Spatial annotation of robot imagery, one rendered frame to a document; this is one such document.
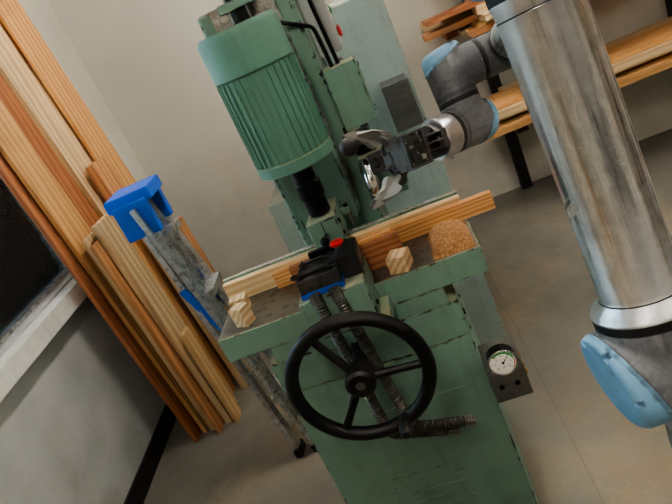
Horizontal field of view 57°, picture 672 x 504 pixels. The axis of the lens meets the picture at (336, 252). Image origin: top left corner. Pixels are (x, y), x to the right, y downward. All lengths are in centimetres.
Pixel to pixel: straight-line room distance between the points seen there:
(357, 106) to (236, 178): 234
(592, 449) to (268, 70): 144
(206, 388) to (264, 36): 184
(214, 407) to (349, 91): 176
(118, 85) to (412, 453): 286
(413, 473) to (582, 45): 109
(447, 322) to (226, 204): 266
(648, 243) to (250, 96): 77
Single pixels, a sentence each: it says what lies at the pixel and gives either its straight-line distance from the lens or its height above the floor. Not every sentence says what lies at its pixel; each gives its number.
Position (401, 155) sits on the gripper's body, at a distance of 122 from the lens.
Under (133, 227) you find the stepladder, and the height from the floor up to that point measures 106.
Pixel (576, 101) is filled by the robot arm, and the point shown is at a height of 122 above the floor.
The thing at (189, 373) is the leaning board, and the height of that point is 30.
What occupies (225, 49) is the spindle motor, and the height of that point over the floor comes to 144.
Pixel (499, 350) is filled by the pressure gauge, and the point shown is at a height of 69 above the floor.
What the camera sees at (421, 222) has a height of 93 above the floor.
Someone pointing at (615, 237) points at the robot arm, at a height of 105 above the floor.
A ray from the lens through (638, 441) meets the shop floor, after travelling 206.
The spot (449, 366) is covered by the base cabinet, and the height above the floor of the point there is 65.
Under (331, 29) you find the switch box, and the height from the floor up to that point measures 137.
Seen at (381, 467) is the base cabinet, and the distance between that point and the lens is 157.
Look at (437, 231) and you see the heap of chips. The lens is 132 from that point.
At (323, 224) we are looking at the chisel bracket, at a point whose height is 102.
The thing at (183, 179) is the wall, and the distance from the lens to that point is 385.
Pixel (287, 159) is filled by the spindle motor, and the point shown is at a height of 120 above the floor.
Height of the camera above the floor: 146
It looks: 21 degrees down
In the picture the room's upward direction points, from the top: 25 degrees counter-clockwise
